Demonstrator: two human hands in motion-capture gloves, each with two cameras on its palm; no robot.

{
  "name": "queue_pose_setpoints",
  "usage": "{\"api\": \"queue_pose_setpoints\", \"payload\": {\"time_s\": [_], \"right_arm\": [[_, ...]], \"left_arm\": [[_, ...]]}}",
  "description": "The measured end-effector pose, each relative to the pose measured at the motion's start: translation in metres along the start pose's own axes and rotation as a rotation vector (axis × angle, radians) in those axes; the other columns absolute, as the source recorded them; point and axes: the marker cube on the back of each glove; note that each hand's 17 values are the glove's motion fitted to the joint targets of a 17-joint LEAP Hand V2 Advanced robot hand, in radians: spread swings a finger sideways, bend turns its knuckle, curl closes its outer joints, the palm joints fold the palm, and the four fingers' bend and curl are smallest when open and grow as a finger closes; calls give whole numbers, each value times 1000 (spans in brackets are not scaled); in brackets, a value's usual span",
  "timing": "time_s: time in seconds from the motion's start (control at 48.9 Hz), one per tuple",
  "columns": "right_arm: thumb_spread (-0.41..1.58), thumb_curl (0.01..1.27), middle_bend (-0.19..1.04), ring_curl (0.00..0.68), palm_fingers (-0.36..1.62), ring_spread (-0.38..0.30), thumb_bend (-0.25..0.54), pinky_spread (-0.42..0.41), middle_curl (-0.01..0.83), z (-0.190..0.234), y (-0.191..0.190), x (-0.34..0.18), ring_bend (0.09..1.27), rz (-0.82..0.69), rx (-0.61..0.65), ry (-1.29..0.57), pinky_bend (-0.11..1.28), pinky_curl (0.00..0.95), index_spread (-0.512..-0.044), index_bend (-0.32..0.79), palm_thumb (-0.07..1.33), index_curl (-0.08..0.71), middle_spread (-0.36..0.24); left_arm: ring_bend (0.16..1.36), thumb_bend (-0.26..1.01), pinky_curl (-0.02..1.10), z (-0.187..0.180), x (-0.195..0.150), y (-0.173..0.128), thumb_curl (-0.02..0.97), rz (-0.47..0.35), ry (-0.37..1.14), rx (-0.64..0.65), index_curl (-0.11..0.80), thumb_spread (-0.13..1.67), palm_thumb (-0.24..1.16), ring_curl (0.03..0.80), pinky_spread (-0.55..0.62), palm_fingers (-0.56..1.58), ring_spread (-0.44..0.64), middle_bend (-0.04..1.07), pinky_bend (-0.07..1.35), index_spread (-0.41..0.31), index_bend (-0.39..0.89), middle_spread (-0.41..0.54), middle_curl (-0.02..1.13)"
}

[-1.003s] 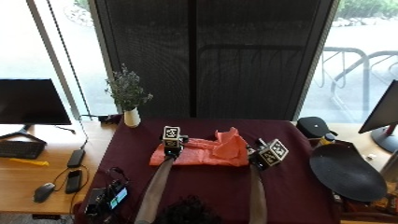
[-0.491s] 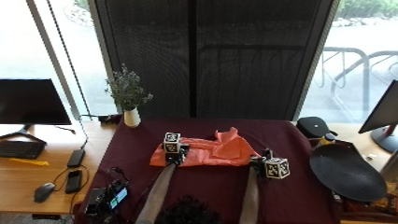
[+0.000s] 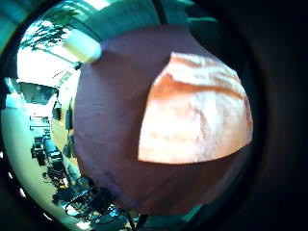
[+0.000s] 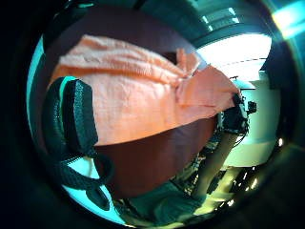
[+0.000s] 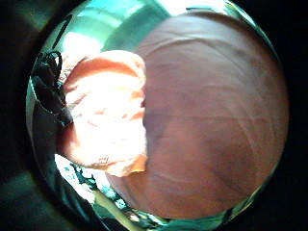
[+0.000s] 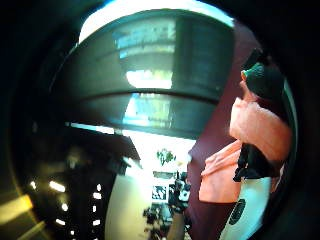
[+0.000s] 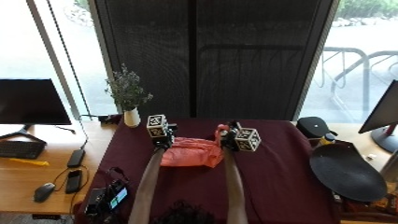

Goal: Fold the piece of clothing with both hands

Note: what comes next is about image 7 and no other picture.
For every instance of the pink cloth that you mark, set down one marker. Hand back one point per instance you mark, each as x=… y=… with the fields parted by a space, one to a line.
x=192 y=151

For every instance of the white marker cube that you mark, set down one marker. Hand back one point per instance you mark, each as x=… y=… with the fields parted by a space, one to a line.
x=157 y=125
x=247 y=139

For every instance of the white vase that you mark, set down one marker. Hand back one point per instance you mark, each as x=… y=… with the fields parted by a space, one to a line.
x=132 y=117

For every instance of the dark mesh window blind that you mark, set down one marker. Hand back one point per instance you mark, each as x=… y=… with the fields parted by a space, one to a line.
x=212 y=59

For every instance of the dark red tablecloth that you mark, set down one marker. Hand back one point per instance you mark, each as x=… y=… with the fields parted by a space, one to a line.
x=273 y=174

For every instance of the black pouch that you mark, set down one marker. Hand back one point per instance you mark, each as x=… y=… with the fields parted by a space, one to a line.
x=313 y=126

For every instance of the black power bank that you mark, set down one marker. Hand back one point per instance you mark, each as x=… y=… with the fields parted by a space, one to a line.
x=76 y=157

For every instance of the black smartphone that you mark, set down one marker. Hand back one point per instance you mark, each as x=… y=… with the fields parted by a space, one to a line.
x=73 y=181

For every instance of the metal bicycle rack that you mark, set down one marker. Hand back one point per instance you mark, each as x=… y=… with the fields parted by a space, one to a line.
x=351 y=77

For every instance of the black round chair seat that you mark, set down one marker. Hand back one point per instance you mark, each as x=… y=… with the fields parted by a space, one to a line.
x=346 y=171

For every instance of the black computer monitor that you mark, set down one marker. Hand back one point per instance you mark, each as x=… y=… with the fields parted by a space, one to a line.
x=29 y=104

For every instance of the yellow flat strip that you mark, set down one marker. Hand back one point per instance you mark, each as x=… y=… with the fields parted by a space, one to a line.
x=28 y=161

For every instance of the dark monitor with red stand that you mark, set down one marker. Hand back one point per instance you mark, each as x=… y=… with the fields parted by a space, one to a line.
x=383 y=118

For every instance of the black keyboard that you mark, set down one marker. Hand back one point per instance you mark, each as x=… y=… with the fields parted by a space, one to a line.
x=20 y=149

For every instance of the black computer mouse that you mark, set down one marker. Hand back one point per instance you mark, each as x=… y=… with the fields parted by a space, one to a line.
x=44 y=192

